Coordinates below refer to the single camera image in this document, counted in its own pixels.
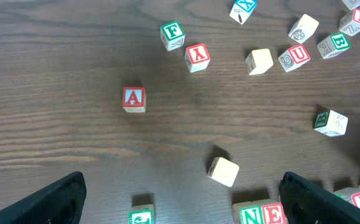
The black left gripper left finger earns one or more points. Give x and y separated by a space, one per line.
59 202

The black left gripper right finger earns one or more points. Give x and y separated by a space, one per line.
307 203

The red E wooden block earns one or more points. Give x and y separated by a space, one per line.
273 212

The green N wooden block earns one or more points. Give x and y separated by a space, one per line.
248 212

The green J wooden block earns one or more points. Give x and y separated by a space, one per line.
142 214

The yellow O side block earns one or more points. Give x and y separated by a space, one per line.
330 123

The yellow block lower left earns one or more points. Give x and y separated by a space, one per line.
223 171

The red A wooden block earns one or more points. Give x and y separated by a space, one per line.
134 99

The red U block upper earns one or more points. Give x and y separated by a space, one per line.
294 57

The yellow O top block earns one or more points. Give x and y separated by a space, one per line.
259 61

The green B wooden block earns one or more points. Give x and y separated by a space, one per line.
333 45

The yellow block centre top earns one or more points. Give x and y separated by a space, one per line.
304 28

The red Y wooden block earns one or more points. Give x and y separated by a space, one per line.
197 57

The green F wooden block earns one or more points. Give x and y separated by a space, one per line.
172 35

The blue X wooden block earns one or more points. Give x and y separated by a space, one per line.
242 9

